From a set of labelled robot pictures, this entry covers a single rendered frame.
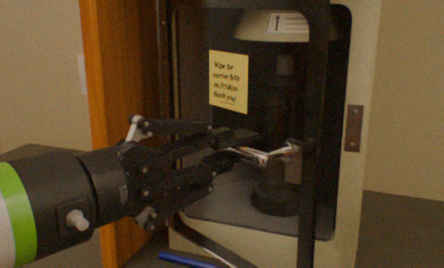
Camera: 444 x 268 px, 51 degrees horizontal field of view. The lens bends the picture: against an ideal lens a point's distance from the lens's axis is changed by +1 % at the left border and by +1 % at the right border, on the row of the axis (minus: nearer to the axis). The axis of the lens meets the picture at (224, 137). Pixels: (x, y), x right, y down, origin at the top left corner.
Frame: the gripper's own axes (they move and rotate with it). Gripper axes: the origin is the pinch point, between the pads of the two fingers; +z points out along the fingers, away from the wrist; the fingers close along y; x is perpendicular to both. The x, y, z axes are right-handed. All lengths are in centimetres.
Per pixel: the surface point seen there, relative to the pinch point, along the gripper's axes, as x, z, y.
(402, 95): 8, 60, -4
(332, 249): -4.0, 18.1, -20.0
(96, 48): 22.7, -5.5, 10.7
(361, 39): -5.5, 18.8, 12.4
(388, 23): 12, 58, 12
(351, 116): -5.2, 18.5, 1.7
